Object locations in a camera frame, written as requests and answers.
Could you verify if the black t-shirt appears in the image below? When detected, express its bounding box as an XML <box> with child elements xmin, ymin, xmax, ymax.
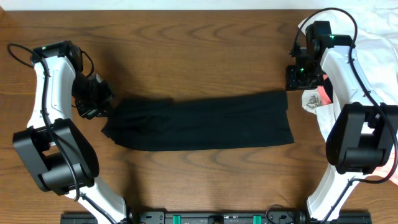
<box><xmin>102</xmin><ymin>91</ymin><xmax>294</xmax><ymax>151</ymax></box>

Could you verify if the black left cable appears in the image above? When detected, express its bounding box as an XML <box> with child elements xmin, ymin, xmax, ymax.
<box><xmin>6</xmin><ymin>42</ymin><xmax>118</xmax><ymax>224</ymax></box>

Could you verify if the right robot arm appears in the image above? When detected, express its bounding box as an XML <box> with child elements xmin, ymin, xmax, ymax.
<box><xmin>286</xmin><ymin>21</ymin><xmax>397</xmax><ymax>223</ymax></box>

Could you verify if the white t-shirt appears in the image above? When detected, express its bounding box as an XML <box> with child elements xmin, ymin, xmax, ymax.
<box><xmin>297</xmin><ymin>7</ymin><xmax>398</xmax><ymax>184</ymax></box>

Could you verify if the white leaf-print garment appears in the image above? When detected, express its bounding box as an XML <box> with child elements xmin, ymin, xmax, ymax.
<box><xmin>302</xmin><ymin>89</ymin><xmax>322</xmax><ymax>114</ymax></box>

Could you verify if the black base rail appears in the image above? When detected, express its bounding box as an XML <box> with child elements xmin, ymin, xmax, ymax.
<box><xmin>60</xmin><ymin>211</ymin><xmax>373</xmax><ymax>224</ymax></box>

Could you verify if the pink garment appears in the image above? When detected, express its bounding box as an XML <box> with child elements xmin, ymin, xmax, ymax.
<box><xmin>317</xmin><ymin>75</ymin><xmax>333</xmax><ymax>105</ymax></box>

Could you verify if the black cable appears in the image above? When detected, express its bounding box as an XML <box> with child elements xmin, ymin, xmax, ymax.
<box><xmin>289</xmin><ymin>7</ymin><xmax>398</xmax><ymax>224</ymax></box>
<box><xmin>6</xmin><ymin>42</ymin><xmax>118</xmax><ymax>224</ymax></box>

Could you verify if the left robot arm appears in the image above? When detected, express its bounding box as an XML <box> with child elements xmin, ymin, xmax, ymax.
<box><xmin>12</xmin><ymin>40</ymin><xmax>134</xmax><ymax>223</ymax></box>

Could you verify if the black right cable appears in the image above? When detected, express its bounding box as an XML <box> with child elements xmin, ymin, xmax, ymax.
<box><xmin>289</xmin><ymin>7</ymin><xmax>398</xmax><ymax>224</ymax></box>

